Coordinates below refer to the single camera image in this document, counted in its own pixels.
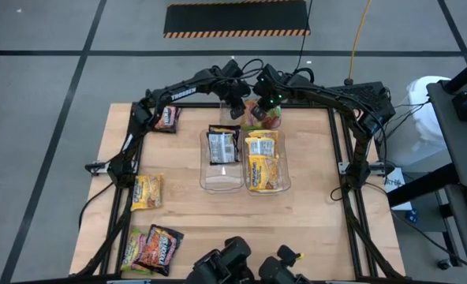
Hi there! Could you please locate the black hazard-striped floor mat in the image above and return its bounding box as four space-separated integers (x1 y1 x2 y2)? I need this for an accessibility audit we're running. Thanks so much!
163 0 312 39

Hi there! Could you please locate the clear plastic bin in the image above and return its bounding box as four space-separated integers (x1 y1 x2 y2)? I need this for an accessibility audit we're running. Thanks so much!
219 100 284 131
242 129 293 195
199 128 245 193

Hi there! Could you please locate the yellow chicken ramen packet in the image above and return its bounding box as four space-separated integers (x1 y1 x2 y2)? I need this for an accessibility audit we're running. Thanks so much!
247 153 281 193
248 129 279 140
245 136 277 158
129 173 165 212

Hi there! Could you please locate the black hanging cable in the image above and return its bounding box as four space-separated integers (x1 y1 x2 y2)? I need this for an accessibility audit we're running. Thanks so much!
288 0 316 86

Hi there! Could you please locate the white paper sheet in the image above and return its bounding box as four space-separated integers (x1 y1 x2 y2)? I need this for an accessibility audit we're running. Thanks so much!
383 167 415 212

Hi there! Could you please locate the black aluminium table frame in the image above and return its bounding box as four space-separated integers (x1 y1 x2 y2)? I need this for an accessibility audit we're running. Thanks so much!
69 88 406 284

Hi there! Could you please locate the white plastic bag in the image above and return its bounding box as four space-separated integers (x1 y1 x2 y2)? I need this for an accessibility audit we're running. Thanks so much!
390 75 452 169

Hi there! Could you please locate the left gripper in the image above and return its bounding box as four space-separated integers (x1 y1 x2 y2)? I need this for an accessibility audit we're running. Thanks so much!
217 73 254 121

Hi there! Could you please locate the green pink ramen packet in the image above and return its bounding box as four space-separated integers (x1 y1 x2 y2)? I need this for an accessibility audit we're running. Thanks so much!
119 227 150 276

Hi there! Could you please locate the black orange ramen packet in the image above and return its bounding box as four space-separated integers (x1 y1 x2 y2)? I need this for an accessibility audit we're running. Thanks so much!
134 223 185 277

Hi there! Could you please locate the black pink ramen packet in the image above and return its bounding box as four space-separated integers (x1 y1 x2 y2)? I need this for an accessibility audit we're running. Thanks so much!
153 105 182 134

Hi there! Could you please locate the grey equipment cart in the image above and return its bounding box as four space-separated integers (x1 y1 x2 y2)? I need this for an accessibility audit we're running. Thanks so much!
426 78 467 189

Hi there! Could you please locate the black cart support bar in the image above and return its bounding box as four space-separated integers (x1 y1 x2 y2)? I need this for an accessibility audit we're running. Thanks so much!
387 162 461 209
440 53 467 95

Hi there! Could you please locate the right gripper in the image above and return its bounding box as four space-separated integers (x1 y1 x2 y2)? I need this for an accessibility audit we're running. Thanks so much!
251 63 288 121

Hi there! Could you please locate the yellow hanging cable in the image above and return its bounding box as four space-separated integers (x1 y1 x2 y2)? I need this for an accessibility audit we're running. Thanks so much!
346 0 373 82

